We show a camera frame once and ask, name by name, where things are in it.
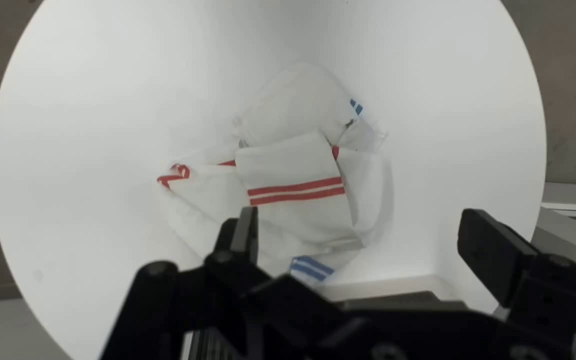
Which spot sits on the folded white towel red stripes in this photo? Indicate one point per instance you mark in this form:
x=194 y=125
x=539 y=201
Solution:
x=289 y=162

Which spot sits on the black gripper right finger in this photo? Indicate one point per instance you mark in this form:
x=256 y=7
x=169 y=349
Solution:
x=501 y=260

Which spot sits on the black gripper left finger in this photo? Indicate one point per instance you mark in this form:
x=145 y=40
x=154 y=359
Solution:
x=234 y=287

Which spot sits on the crumpled white towel red stripes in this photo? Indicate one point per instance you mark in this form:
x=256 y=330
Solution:
x=200 y=201

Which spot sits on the white stacked storage cabinet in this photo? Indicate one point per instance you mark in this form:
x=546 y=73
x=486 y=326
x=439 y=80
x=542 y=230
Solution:
x=380 y=285

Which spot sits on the white towel small blue mark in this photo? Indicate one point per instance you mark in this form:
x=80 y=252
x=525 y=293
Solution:
x=295 y=101

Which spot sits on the white towel blue stripes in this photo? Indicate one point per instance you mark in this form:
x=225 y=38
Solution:
x=315 y=226

